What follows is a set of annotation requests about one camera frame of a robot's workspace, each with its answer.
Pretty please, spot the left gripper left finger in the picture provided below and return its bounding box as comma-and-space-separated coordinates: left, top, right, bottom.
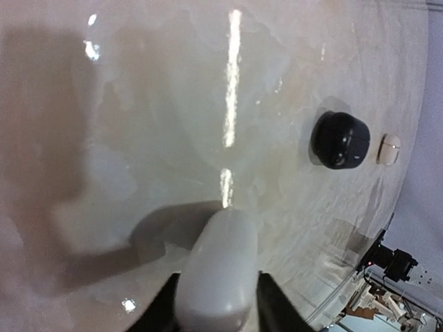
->
126, 273, 181, 332

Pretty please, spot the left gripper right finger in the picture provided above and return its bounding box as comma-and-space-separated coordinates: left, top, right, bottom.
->
256, 271, 314, 332

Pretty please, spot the white oval charging case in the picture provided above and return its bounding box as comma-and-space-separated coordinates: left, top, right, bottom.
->
174, 209, 259, 331

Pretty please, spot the black earbud charging case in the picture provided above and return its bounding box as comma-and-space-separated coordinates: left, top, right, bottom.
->
311, 111, 370, 170

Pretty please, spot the white stem earbud charging case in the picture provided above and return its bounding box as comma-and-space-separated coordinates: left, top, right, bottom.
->
377, 133, 401, 166

